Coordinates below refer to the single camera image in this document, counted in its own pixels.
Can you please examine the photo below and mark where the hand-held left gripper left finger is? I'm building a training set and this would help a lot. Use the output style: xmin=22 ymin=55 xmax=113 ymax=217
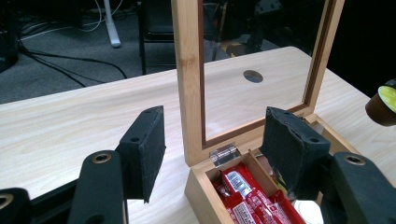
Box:
xmin=115 ymin=105 xmax=167 ymax=204

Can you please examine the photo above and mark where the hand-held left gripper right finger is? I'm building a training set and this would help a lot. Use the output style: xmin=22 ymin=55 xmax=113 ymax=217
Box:
xmin=259 ymin=105 xmax=332 ymax=201

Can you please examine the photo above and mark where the bamboo box with glass lid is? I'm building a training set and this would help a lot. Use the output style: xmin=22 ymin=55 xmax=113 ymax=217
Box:
xmin=170 ymin=0 xmax=362 ymax=224

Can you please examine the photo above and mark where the red snack packet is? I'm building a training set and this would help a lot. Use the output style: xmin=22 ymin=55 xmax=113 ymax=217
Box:
xmin=219 ymin=162 xmax=273 ymax=206
xmin=255 ymin=189 xmax=307 ymax=224
xmin=212 ymin=181 xmax=265 ymax=224

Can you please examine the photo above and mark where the white round capsule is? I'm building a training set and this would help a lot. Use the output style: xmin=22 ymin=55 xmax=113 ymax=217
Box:
xmin=291 ymin=200 xmax=325 ymax=224

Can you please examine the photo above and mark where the black chair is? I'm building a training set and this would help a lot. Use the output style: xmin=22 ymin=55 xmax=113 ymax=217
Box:
xmin=136 ymin=0 xmax=176 ymax=77

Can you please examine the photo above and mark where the white stand leg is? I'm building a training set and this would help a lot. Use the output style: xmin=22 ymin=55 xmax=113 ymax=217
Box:
xmin=102 ymin=0 xmax=122 ymax=49

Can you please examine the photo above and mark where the black equipment case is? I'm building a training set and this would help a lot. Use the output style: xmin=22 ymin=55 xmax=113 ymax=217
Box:
xmin=0 ymin=0 xmax=21 ymax=74

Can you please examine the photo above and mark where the round table cable hole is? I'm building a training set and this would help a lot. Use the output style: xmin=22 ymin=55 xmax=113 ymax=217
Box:
xmin=242 ymin=69 xmax=264 ymax=84

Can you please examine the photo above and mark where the black cable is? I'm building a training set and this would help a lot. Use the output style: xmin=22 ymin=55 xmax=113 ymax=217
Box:
xmin=17 ymin=43 xmax=129 ymax=89

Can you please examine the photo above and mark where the white cable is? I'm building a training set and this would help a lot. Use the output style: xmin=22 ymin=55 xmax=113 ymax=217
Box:
xmin=18 ymin=0 xmax=124 ymax=42

